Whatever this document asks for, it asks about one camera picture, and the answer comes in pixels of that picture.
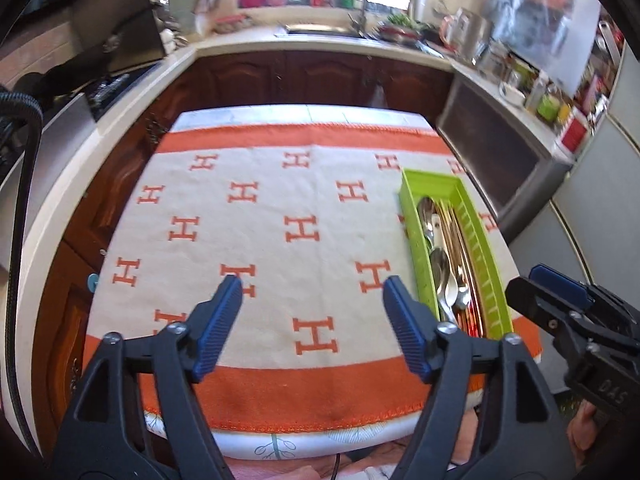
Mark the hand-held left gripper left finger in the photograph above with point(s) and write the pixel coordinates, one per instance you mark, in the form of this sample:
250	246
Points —
220	325

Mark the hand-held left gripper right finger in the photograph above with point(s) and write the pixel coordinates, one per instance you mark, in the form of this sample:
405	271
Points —
407	330

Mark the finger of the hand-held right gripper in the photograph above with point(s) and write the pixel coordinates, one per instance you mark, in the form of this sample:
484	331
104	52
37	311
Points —
555	280
535	302

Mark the large steel spoon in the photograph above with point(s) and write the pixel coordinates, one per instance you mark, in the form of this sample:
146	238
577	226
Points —
441	267

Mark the green plastic tray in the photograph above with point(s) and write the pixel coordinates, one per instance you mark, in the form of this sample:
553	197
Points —
477	260

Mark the light wooden chopstick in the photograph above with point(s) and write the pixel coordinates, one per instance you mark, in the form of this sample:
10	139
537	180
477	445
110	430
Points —
451	230
459	240

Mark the steel soup spoon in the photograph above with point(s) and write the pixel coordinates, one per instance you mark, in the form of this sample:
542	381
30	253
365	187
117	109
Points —
426	210

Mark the person's right hand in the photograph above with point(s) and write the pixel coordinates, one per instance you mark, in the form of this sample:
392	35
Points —
582	430

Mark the grey refrigerator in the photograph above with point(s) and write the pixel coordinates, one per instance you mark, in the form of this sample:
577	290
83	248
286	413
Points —
595	210

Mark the blue round knob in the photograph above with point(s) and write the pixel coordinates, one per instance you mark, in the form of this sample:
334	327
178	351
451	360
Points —
92	282

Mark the orange patterned blanket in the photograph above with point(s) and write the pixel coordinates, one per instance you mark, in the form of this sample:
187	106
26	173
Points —
280	195

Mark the red container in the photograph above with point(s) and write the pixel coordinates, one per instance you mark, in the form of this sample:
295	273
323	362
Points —
575	132

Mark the steel appliance cabinet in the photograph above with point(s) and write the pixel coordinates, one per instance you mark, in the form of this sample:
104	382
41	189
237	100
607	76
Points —
490	145

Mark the person's light clothing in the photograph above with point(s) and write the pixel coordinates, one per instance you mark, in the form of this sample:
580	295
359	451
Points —
300	470

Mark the green-labelled bottle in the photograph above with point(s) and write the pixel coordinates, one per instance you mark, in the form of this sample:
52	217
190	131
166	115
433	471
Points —
550	106

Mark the white plastic bottle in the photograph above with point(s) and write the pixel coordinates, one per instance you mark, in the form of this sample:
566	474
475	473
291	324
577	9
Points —
535	91

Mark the glass jug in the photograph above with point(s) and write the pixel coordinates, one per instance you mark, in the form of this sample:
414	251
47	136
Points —
497	62

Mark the white hanging plastic bag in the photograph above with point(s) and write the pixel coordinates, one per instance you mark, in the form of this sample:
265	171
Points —
379	96

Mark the steel splash panel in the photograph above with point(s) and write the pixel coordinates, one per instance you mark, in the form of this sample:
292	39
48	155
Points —
65	130

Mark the gas stove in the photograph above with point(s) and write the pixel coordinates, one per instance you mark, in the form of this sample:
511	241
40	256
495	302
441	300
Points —
107	91

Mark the clear plastic bag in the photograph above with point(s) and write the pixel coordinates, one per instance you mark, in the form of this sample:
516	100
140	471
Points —
540	20

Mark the white electric kettle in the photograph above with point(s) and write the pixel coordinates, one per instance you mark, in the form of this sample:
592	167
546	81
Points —
452	30

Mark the steel basin with vegetables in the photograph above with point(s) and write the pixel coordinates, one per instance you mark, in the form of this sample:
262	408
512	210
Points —
400	29

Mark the pink-rimmed bowl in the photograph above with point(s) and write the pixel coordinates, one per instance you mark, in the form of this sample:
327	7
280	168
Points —
232	22

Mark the black range hood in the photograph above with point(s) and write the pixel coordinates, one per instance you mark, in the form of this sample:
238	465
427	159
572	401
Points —
110	35

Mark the steel sink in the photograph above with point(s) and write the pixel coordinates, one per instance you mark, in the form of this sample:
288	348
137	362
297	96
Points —
320	29

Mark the white cutting board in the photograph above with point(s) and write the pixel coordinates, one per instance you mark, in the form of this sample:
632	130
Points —
210	0

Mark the steel faucet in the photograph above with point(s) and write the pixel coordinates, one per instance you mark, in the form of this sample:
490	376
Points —
357	2

